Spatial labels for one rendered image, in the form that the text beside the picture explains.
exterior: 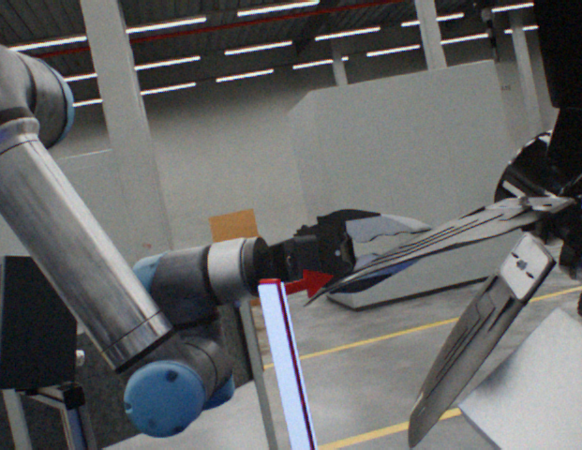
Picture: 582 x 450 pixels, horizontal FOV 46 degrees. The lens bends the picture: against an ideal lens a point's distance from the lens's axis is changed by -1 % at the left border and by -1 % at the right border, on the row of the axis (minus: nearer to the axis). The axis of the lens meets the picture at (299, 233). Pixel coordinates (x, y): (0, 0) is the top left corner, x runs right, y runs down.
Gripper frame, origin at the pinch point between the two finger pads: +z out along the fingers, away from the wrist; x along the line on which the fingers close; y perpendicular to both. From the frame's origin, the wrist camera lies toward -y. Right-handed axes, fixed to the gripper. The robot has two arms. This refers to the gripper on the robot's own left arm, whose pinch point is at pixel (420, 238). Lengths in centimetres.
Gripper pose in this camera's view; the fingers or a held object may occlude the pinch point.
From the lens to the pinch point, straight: 74.9
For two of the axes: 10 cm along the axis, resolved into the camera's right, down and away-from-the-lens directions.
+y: 2.7, 0.0, 9.6
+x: 1.7, 9.8, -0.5
